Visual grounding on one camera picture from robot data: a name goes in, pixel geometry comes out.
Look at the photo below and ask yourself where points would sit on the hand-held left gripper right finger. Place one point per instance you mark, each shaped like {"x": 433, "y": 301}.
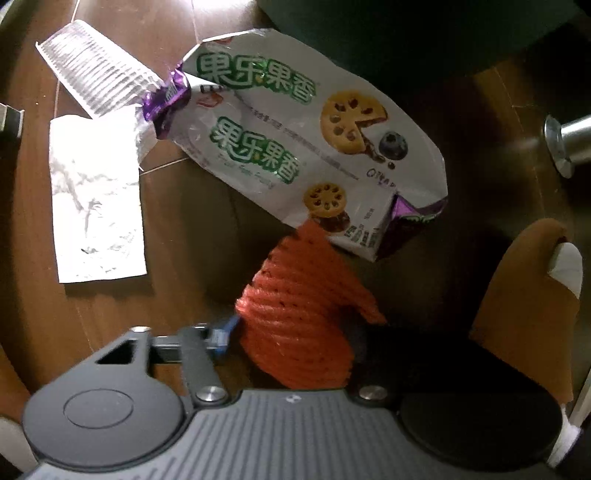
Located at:
{"x": 371, "y": 369}

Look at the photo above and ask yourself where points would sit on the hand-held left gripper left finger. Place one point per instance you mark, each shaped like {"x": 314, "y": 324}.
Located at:
{"x": 220, "y": 340}

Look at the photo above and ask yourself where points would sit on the orange foam fruit net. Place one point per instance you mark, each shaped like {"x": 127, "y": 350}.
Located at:
{"x": 300, "y": 323}

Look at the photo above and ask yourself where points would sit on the white biscuit wrapper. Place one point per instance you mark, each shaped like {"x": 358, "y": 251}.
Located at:
{"x": 277, "y": 138}

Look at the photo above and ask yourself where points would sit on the white crumpled tissue paper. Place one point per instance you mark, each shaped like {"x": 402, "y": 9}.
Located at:
{"x": 92, "y": 184}

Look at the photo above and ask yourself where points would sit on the clear ribbed plastic tray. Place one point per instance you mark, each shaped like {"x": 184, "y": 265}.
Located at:
{"x": 97, "y": 64}

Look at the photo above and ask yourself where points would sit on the grey metal furniture foot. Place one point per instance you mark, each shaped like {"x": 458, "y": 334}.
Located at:
{"x": 10, "y": 121}

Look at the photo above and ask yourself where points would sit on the silver metal furniture leg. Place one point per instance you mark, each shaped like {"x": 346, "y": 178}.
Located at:
{"x": 572, "y": 138}

